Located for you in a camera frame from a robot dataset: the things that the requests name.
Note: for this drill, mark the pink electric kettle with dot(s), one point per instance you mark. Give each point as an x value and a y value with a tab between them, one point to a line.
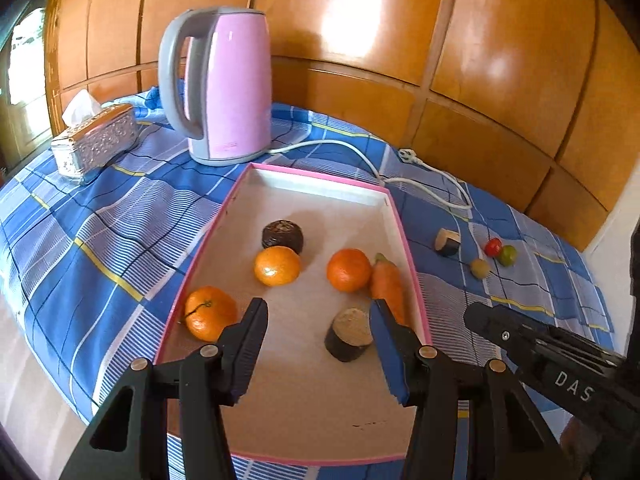
235	85

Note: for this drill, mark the red tomato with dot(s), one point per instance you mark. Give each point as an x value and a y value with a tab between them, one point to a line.
493	247

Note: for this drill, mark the pink-rimmed white tray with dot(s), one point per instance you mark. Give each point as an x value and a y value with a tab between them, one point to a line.
300	400

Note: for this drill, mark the orange carrot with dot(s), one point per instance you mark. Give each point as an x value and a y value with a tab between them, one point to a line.
387	285

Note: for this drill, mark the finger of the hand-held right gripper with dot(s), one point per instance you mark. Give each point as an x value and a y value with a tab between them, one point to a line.
495	325

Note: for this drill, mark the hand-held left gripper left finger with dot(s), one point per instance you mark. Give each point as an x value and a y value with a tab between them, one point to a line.
245	345

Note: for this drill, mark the small yellow-green fruit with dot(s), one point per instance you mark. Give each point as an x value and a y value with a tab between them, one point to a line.
480	268

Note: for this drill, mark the blue plaid tablecloth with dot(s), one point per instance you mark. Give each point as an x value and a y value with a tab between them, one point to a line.
125	220

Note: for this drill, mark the orange mandarin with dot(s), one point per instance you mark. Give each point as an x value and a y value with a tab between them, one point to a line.
210	312
349	270
277	266

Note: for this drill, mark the white tissue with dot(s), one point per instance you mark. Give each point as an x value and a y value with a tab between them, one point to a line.
80	107

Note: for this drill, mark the cut eggplant piece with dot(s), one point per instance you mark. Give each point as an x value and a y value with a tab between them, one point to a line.
350	335
447	242

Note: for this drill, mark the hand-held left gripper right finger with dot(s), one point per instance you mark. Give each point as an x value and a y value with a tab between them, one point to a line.
392	355

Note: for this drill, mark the wooden door with glass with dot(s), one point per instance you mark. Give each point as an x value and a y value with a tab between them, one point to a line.
25	85

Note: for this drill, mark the dark purple round fruit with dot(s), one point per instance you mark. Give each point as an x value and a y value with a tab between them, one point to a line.
282	236

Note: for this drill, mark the silver embossed tissue box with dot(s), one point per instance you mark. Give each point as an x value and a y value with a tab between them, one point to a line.
100	142

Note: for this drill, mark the wooden panelled wardrobe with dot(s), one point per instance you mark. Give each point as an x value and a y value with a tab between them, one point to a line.
350	20

